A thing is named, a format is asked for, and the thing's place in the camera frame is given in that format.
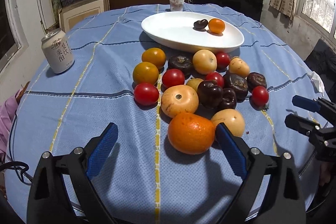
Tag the left window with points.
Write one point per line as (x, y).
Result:
(13, 39)

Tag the white paper cup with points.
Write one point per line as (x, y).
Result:
(176, 5)

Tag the dark mangosteen back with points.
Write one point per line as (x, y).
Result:
(182, 63)

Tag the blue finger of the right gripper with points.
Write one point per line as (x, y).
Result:
(306, 103)
(301, 125)

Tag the framed picture cardboard box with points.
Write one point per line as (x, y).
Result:
(70, 15)

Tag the spotted pale pear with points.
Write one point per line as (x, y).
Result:
(239, 67)

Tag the white oval plate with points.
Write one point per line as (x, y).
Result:
(176, 30)

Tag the red cherry tomato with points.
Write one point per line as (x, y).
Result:
(146, 94)
(216, 77)
(223, 60)
(260, 96)
(173, 77)

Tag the large pale yellow apple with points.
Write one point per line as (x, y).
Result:
(204, 62)

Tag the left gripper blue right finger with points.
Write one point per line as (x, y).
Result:
(250, 164)

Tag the dark purple plum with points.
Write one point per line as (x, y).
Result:
(210, 94)
(229, 100)

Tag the crumpled white tissue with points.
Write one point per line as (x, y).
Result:
(317, 82)

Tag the red cherry tomato back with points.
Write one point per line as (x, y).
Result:
(223, 60)

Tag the yellow orange tomato front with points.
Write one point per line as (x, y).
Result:
(145, 72)

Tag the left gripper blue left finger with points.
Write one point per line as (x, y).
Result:
(85, 163)

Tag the pale yellow pear front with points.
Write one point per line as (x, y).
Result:
(232, 119)

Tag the large orange mandarin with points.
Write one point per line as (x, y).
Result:
(216, 26)
(191, 134)

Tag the small yellow brown pear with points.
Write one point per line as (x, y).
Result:
(194, 83)

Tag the white beverage can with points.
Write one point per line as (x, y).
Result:
(57, 51)

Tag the yellow orange tomato back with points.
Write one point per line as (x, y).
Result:
(156, 56)

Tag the yellow orange tomato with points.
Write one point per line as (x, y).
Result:
(145, 72)
(156, 56)

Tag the blue checked tablecloth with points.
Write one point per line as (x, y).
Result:
(144, 179)

